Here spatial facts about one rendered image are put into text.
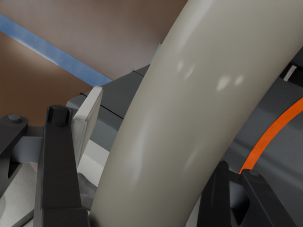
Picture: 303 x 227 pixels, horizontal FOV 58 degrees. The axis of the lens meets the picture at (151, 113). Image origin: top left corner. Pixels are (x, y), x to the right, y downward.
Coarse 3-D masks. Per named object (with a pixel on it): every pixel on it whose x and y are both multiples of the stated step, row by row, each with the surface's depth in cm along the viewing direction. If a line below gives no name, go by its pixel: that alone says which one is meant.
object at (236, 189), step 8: (232, 176) 14; (232, 184) 14; (240, 184) 14; (232, 192) 14; (240, 192) 14; (232, 200) 14; (240, 200) 14; (248, 200) 14; (240, 208) 14; (248, 208) 14
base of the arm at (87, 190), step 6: (78, 174) 61; (78, 180) 60; (84, 180) 61; (84, 186) 60; (90, 186) 60; (84, 192) 60; (90, 192) 60; (84, 198) 59; (90, 198) 59; (84, 204) 57; (90, 204) 57
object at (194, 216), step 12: (216, 168) 14; (228, 168) 14; (216, 180) 12; (228, 180) 13; (204, 192) 11; (216, 192) 11; (228, 192) 12; (204, 204) 10; (216, 204) 11; (228, 204) 11; (192, 216) 11; (204, 216) 10; (216, 216) 10; (228, 216) 10
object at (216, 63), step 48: (192, 0) 6; (240, 0) 6; (288, 0) 5; (192, 48) 6; (240, 48) 6; (288, 48) 6; (144, 96) 7; (192, 96) 6; (240, 96) 6; (144, 144) 7; (192, 144) 6; (96, 192) 8; (144, 192) 7; (192, 192) 7
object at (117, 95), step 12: (132, 72) 98; (144, 72) 103; (108, 84) 80; (120, 84) 84; (132, 84) 88; (84, 96) 68; (108, 96) 74; (120, 96) 77; (132, 96) 80; (108, 108) 68; (120, 108) 71; (108, 120) 64; (120, 120) 66; (96, 132) 64; (108, 132) 62; (108, 144) 63
